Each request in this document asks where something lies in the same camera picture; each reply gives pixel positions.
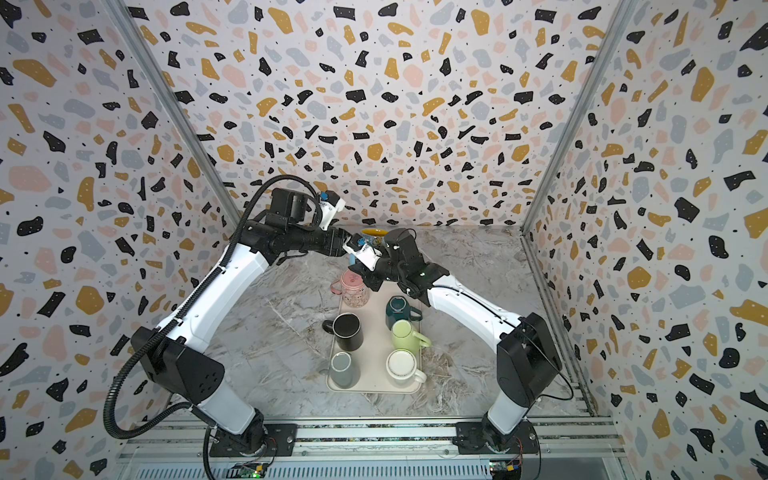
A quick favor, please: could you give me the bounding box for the left green circuit board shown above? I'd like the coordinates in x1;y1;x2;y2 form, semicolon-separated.
225;462;269;479

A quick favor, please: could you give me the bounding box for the right circuit board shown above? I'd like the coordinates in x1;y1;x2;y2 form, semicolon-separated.
489;459;523;480

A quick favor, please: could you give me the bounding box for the pink ghost pattern mug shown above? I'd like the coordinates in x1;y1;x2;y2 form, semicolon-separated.
330;270;370;308

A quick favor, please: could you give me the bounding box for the left corner aluminium post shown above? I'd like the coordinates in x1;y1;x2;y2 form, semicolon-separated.
103;0;240;224

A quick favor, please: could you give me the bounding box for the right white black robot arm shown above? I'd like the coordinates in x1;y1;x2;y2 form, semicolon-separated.
344;228;562;453

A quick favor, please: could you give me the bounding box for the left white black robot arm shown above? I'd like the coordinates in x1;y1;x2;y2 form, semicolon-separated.
104;188;349;455

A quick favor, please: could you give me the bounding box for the corner aluminium post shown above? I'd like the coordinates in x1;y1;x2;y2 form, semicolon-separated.
521;0;637;237
103;0;240;224

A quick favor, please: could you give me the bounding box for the beige plastic tray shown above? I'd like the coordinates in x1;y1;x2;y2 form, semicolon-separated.
326;282;422;395

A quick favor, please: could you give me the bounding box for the grey mug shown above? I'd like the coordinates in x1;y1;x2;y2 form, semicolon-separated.
321;351;361;391

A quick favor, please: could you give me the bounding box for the left black corrugated cable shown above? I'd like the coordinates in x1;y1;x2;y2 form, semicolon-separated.
101;173;325;440

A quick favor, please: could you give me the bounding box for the white mug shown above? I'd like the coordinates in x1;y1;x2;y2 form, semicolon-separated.
385;349;427;388

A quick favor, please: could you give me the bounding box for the light blue butterfly mug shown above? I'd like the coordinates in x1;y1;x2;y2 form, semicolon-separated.
360;228;388;249

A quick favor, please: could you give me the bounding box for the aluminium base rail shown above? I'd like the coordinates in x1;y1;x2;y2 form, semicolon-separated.
113;417;634;479

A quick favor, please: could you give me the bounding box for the dark teal mug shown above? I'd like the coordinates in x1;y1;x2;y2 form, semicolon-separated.
385;295;423;330

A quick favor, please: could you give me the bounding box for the black mug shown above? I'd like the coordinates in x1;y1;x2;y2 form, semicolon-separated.
322;313;364;352

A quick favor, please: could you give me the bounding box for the right corner aluminium post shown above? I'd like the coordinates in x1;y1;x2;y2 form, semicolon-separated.
521;0;637;237

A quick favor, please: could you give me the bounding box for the light green mug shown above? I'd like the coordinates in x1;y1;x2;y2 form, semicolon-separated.
391;320;432;355

